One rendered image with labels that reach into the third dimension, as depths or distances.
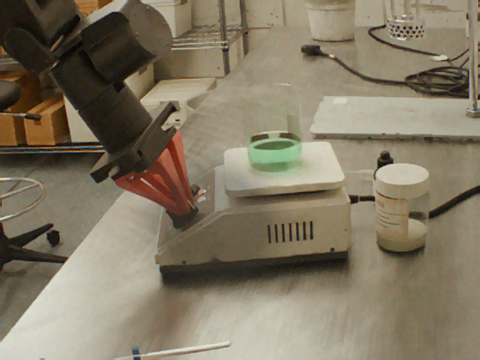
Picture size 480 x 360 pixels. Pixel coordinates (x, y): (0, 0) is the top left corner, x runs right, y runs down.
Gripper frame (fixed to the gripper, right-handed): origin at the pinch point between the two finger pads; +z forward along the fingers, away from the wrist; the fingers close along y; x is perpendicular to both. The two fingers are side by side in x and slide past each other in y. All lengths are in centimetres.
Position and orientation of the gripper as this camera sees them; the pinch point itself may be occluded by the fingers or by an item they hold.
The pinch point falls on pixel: (183, 205)
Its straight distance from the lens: 75.9
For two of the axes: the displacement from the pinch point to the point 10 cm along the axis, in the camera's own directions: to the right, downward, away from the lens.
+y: 3.0, -5.6, 7.7
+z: 5.6, 7.6, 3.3
